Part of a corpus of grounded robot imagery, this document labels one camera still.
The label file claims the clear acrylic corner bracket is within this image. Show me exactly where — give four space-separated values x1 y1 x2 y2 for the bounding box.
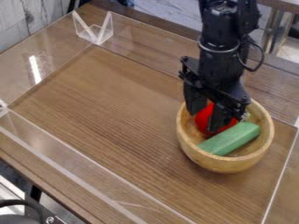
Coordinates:
70 11 113 46

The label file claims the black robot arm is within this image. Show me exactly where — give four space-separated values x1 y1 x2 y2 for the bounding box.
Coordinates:
178 0 260 133

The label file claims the green rectangular block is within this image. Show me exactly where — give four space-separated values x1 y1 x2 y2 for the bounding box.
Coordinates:
197 122 261 157

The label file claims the clear acrylic front wall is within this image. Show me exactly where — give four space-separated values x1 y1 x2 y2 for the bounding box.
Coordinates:
0 100 194 224

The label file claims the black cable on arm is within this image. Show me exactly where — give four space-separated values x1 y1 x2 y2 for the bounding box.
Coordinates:
236 34 266 73

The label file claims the red plush fruit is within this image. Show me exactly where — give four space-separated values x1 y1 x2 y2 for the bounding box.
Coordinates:
193 102 238 136

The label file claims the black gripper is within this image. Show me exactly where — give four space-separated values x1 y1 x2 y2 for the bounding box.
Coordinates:
178 43 250 134

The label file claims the wooden bowl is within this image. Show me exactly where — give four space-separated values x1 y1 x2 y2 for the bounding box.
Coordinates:
176 100 274 173

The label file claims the black table leg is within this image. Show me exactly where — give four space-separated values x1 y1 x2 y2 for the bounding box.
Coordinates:
29 185 42 201

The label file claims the metal stand in background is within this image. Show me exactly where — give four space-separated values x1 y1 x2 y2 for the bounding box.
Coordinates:
261 9 294 54

